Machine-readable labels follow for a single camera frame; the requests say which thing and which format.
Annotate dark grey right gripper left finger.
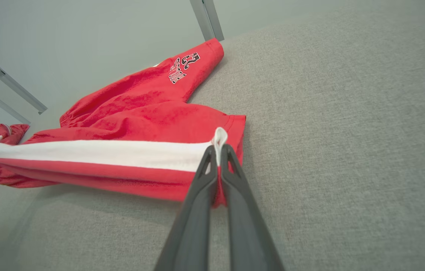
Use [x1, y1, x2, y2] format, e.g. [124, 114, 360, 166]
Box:
[154, 145, 219, 271]

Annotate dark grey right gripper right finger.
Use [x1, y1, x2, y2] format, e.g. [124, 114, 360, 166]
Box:
[220, 144, 284, 271]

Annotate red and white basketball jersey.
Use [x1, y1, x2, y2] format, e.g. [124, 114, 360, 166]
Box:
[0, 123, 30, 204]

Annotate red white-striped basketball shorts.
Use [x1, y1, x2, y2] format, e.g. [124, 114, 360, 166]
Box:
[0, 38, 246, 207]

